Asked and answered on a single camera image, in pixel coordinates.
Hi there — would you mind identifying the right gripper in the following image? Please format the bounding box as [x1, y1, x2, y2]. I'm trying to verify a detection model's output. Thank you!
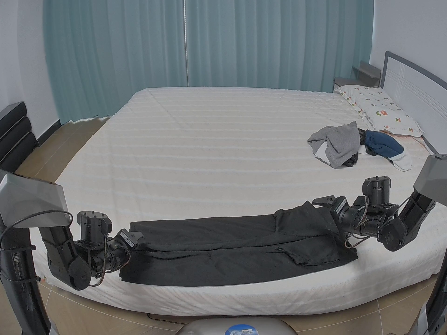
[312, 196, 368, 235]

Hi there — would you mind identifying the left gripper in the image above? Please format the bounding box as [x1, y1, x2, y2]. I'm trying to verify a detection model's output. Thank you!
[111, 229, 145, 261]

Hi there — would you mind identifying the black T-shirt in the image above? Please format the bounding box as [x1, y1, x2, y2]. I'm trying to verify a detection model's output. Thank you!
[119, 201, 359, 287]

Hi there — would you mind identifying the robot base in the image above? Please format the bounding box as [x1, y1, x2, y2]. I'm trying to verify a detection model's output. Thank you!
[175, 318, 298, 335]

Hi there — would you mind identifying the pile of clothes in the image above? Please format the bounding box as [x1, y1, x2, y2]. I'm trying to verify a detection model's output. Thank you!
[307, 125, 413, 172]

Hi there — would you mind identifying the bed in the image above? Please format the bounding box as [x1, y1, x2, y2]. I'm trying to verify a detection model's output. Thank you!
[30, 50, 447, 318]

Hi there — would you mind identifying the white printed pillow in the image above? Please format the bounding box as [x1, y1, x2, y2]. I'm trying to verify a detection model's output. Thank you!
[337, 84, 424, 138]

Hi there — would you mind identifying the grey bedside table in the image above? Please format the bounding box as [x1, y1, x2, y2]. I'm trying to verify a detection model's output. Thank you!
[333, 61, 382, 92]

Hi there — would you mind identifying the black chest of drawers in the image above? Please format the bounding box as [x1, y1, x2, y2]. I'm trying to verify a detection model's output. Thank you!
[0, 101, 38, 174]

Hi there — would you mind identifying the blue-green curtain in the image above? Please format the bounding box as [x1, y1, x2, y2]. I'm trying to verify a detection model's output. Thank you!
[185, 0, 375, 92]
[44, 0, 190, 125]

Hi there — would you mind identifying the black cable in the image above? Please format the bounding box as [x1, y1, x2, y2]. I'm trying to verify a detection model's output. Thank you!
[0, 210, 74, 248]
[145, 312, 187, 326]
[344, 218, 369, 249]
[89, 257, 107, 287]

